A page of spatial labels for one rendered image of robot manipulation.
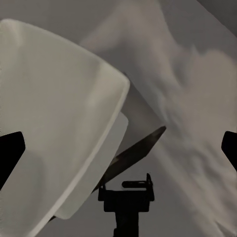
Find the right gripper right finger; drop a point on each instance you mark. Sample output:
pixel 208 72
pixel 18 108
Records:
pixel 229 147

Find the bowl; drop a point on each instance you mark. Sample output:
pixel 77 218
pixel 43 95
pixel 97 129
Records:
pixel 65 101

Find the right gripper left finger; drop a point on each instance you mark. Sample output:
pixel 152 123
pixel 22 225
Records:
pixel 12 147

